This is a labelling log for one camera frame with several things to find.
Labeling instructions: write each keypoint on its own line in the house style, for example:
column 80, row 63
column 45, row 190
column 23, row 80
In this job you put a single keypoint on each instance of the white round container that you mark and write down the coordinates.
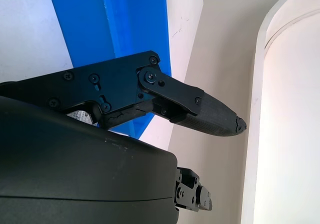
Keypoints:
column 290, row 109

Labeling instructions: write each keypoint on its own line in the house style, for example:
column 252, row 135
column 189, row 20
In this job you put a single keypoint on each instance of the blue plastic tray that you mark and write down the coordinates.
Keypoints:
column 82, row 21

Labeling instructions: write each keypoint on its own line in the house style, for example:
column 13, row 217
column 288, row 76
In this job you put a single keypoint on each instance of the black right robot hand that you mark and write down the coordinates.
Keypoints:
column 62, row 174

